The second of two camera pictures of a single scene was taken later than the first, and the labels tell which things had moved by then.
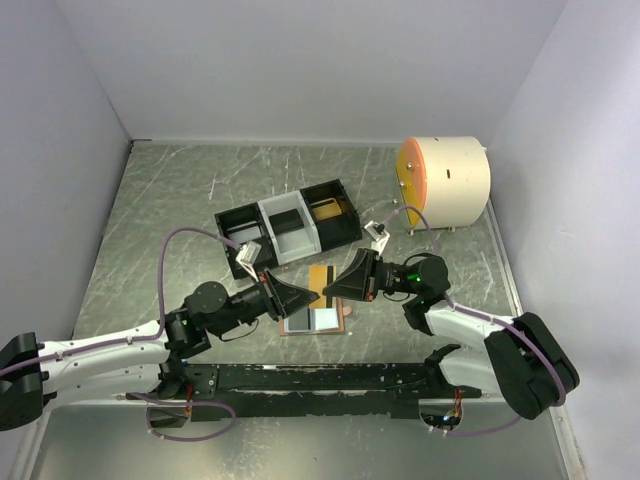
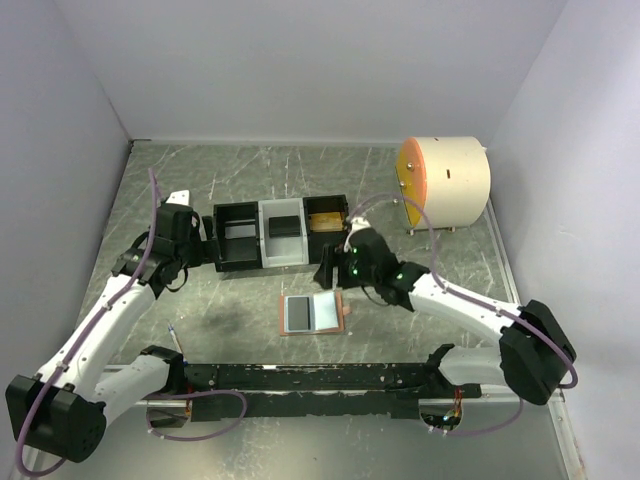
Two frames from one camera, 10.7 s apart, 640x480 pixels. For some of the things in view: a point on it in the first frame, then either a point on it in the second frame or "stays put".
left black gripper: (282, 298) -> (206, 250)
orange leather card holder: (317, 320) stays put
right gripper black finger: (352, 284) -> (324, 274)
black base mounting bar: (311, 390) stays put
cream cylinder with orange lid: (448, 178) stays put
